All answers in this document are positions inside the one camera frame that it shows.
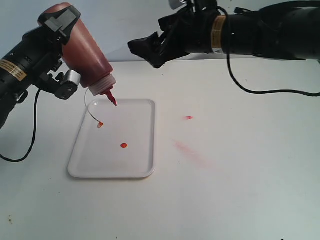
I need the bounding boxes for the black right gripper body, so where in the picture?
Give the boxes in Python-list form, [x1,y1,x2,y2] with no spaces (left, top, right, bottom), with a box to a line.
[169,0,218,54]

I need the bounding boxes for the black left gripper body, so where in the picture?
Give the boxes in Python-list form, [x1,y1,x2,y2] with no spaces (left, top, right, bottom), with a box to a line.
[22,27,66,100]

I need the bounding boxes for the red sauce squeeze bottle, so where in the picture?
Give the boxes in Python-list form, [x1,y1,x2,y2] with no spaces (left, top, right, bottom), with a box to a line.
[42,2,117,106]

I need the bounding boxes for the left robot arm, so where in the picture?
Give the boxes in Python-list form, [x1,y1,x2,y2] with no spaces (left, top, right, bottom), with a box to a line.
[0,6,81,126]

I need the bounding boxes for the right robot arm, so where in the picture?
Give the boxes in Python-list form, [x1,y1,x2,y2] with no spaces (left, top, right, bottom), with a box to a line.
[128,0,320,69]

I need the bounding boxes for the white rectangular plastic tray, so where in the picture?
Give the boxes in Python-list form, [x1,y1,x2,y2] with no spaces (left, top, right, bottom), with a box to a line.
[67,99,156,179]

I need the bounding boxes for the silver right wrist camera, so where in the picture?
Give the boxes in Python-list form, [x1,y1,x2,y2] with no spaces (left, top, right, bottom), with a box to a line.
[168,0,193,10]

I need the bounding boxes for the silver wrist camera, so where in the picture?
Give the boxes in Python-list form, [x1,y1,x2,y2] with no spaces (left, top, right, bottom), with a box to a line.
[54,69,81,100]
[168,0,193,10]

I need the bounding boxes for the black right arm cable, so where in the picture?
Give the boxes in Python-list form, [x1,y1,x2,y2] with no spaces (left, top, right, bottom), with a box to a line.
[217,6,320,97]

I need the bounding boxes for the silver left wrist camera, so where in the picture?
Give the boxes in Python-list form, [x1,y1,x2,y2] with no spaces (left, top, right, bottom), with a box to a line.
[54,69,81,100]

